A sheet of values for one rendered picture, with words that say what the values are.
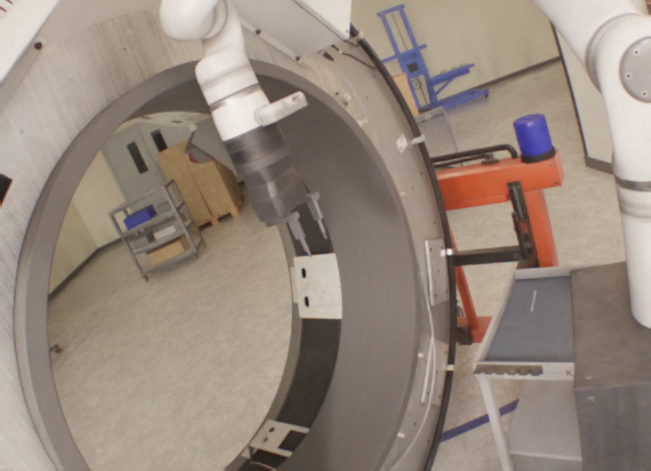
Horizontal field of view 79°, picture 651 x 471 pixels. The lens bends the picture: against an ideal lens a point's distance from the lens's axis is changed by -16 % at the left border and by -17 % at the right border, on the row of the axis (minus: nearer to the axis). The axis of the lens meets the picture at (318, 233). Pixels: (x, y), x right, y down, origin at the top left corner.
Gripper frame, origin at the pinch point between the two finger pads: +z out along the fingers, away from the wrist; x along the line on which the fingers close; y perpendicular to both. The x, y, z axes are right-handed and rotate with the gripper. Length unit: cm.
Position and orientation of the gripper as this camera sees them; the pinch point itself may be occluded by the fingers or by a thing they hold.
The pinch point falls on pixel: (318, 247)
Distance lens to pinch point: 62.6
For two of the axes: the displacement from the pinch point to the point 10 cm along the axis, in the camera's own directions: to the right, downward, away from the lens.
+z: 3.8, 8.7, 3.1
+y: -8.3, 1.8, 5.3
